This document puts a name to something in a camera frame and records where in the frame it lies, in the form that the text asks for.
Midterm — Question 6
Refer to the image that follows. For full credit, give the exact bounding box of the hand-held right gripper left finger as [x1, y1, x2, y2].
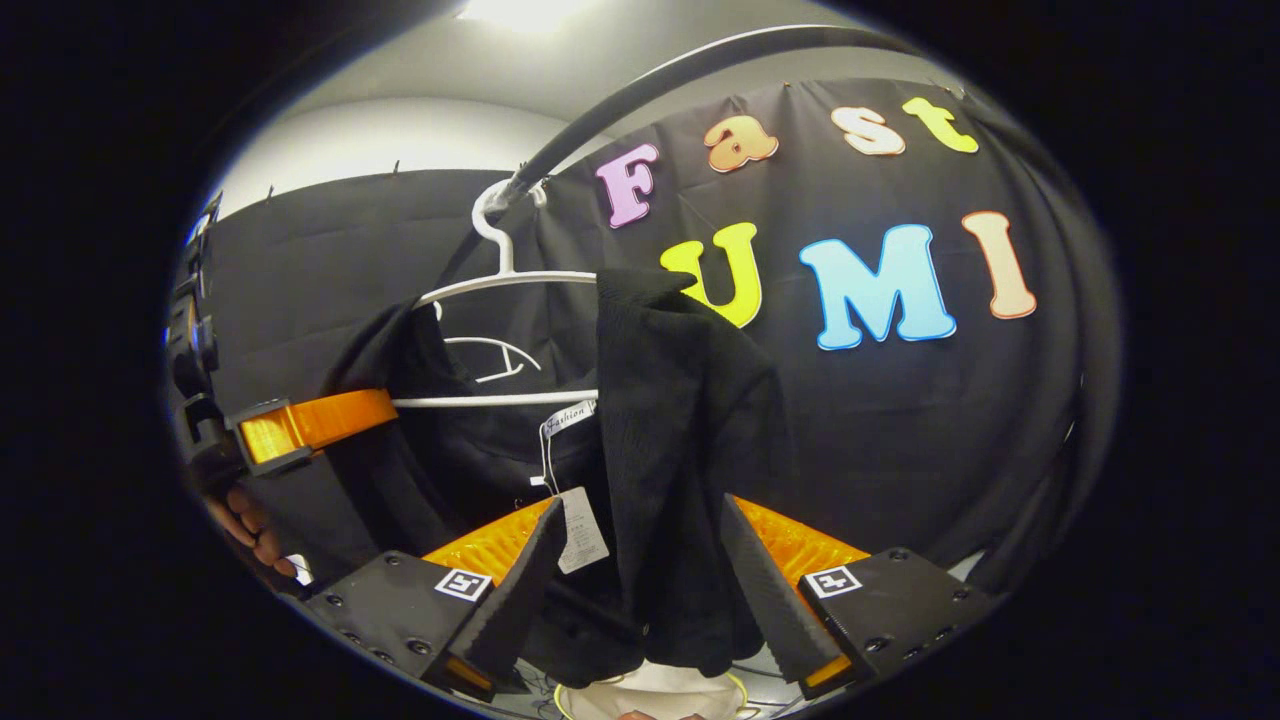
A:
[300, 497, 568, 701]

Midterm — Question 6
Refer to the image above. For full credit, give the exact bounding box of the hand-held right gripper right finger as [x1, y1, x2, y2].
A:
[720, 493, 1001, 701]

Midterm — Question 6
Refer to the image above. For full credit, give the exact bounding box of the white laundry hamper yellow rim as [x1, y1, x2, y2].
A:
[553, 658, 753, 720]

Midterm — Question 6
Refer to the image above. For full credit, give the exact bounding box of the black knit jacket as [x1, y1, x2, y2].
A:
[320, 268, 791, 691]

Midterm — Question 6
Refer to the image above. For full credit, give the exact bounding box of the small white plastic hanger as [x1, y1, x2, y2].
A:
[432, 300, 543, 386]

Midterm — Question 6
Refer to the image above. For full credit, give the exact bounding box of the large white plastic hanger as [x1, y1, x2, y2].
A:
[413, 178, 601, 411]

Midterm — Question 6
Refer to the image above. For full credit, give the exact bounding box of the black backdrop cloth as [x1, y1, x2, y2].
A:
[175, 78, 1126, 601]

